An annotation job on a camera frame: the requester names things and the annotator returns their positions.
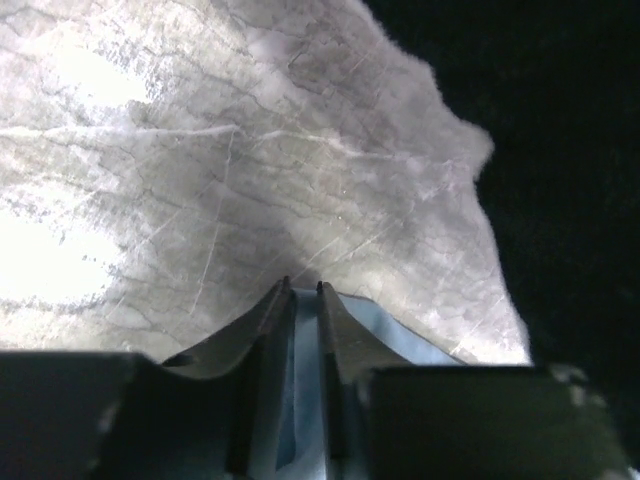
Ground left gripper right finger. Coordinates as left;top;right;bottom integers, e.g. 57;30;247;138
317;282;631;479

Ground blue t shirt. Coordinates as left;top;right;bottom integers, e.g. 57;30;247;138
245;282;458;479

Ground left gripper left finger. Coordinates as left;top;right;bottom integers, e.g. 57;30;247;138
1;279;293;479

